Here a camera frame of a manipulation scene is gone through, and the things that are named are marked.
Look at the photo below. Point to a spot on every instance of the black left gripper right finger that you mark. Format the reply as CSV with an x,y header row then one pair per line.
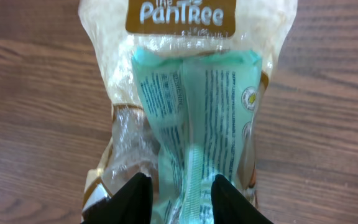
x,y
231,207

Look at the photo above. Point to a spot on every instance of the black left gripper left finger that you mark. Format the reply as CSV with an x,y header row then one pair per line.
x,y
132,204

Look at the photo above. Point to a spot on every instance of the teal wet wipes pack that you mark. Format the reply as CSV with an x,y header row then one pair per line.
x,y
201,111

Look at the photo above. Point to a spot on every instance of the Pantree snack bag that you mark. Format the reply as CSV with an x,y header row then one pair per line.
x,y
168,28

